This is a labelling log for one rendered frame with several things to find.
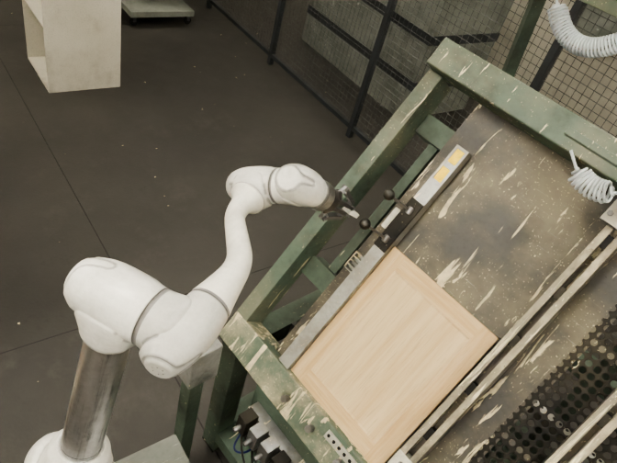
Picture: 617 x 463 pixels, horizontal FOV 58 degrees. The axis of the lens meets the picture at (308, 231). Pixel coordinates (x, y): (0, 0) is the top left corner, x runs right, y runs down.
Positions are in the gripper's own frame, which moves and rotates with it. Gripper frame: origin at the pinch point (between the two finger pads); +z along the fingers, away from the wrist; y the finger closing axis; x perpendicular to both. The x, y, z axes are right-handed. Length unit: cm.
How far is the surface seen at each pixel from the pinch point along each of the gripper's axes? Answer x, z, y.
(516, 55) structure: -11, 47, -82
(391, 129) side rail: -13.2, 10.6, -29.3
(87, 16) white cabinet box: -328, 94, 33
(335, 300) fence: 10.9, 11.6, 27.5
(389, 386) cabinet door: 43, 14, 35
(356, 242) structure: -1.0, 20.6, 9.0
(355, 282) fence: 12.3, 11.6, 18.0
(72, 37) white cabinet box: -330, 94, 52
